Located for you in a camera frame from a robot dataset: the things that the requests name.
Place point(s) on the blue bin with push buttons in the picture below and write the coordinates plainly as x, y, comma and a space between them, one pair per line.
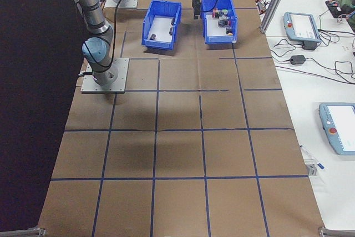
220, 40

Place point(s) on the blue bin with capacitors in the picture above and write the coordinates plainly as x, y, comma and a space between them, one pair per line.
159, 44

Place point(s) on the black electronics box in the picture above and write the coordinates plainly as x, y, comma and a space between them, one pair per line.
334, 8

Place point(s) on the small grey box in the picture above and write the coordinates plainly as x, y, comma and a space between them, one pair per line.
312, 169

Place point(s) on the red mushroom push button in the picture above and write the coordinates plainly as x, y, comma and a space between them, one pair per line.
215, 14

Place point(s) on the white foam bin liner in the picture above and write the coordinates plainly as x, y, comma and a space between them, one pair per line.
213, 29
161, 26

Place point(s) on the black blue contact block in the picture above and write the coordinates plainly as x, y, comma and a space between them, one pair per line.
222, 22

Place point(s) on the grey blue teach pendant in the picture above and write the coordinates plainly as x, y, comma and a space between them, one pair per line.
301, 26
338, 126

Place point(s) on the black power adapter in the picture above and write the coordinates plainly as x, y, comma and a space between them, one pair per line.
309, 45
298, 59

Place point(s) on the clear pen with blue cap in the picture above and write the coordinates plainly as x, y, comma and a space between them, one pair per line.
310, 157

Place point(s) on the red white switch part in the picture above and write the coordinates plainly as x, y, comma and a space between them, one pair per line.
229, 22

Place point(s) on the black yellow switch part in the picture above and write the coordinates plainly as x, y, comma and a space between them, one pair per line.
229, 30

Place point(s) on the aluminium profile post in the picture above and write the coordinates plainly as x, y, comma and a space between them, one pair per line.
273, 4

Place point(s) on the black frame cover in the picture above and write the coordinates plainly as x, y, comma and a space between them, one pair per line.
27, 109

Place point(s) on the metal corner bracket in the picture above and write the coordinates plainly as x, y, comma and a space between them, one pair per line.
335, 232
30, 232

